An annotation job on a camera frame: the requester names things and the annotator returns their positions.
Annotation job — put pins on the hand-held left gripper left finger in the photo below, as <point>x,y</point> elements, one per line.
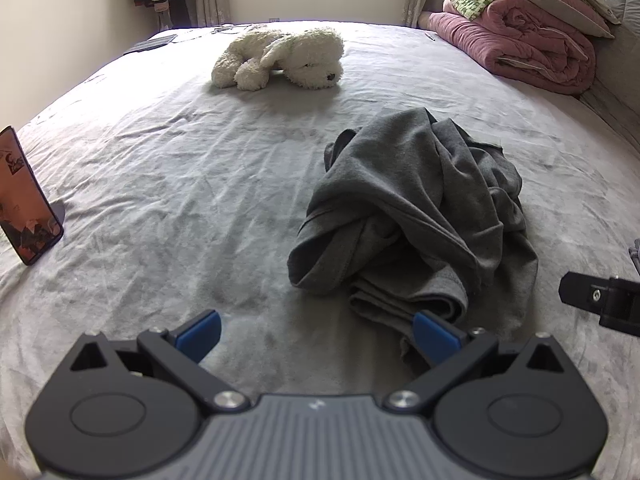
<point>202,332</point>

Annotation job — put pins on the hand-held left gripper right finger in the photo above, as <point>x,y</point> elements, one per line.
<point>432,337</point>

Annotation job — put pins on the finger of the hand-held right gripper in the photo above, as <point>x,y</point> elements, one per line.
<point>585,292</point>

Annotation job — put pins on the grey t-shirt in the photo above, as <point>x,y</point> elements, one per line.
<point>425,200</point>

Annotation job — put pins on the grey folded garment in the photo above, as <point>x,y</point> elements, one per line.
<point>635,257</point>

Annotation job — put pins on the bed with grey sheet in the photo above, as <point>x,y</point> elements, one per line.
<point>150,170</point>

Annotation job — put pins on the grey quilted headboard cover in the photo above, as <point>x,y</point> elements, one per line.
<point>620,85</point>

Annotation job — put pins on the smartphone on stand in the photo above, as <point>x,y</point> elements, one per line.
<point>25,200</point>

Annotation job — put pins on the pink rolled quilt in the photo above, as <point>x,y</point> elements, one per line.
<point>530,45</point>

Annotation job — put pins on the white plush dog toy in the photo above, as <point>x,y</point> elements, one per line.
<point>300,55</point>

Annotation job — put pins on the dark tablet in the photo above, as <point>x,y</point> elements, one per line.
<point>155,41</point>

